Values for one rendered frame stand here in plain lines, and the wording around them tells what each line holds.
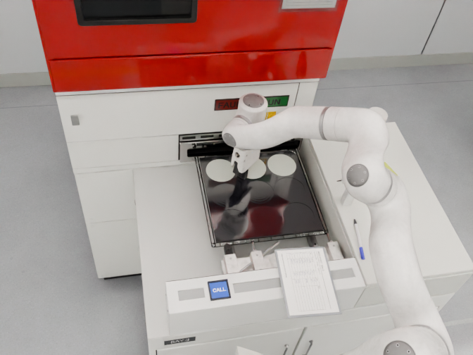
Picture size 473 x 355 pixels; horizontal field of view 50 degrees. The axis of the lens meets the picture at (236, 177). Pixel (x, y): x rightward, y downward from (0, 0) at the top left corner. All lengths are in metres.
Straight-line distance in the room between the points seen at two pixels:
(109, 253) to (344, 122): 1.30
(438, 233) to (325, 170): 0.40
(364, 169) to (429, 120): 2.47
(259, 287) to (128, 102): 0.68
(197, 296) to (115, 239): 0.85
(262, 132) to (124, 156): 0.58
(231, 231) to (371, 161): 0.57
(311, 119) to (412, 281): 0.48
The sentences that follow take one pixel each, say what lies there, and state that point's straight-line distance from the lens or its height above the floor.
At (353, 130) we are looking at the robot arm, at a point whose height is 1.35.
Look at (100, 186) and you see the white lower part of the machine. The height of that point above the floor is 0.74.
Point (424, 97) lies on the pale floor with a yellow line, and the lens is 3.79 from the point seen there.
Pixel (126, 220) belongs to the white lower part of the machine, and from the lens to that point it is 2.08.
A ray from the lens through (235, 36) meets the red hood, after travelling 1.44.
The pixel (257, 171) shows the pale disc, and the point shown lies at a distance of 1.74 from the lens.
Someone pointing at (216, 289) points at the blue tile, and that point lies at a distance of 1.40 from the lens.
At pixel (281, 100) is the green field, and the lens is 1.70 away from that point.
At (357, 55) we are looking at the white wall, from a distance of 3.77.
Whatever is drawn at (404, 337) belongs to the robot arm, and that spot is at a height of 1.27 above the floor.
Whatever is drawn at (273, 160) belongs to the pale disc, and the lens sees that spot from 1.79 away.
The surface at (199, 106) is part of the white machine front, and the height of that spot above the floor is 1.10.
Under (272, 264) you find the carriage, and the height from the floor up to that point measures 0.88.
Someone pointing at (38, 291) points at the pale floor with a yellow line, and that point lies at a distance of 2.57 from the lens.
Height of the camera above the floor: 2.21
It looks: 50 degrees down
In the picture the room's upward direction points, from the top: 8 degrees clockwise
